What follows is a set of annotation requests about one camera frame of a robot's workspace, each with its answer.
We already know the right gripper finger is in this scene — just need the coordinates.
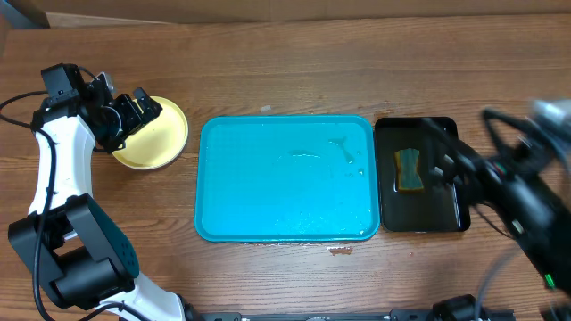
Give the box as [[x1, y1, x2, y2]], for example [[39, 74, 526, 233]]
[[421, 118, 473, 178], [482, 108, 534, 147]]

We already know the yellow plate with stain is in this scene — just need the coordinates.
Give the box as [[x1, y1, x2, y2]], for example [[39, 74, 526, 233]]
[[112, 96, 189, 170]]

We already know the yellow green sponge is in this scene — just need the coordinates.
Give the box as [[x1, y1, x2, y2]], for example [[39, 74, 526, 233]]
[[393, 148, 424, 193]]

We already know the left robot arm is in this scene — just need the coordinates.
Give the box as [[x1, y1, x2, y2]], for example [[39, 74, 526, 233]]
[[8, 85, 200, 320]]

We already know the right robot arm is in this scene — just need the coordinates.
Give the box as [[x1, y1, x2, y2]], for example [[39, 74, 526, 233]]
[[421, 103, 570, 293]]

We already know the black rectangular water tray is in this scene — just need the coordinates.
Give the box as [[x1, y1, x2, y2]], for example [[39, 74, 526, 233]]
[[374, 118, 471, 233]]

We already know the teal plastic tray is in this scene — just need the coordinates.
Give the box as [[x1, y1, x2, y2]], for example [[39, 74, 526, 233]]
[[194, 114, 381, 243]]

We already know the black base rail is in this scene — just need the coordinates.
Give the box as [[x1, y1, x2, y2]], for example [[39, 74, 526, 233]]
[[195, 307, 517, 321]]

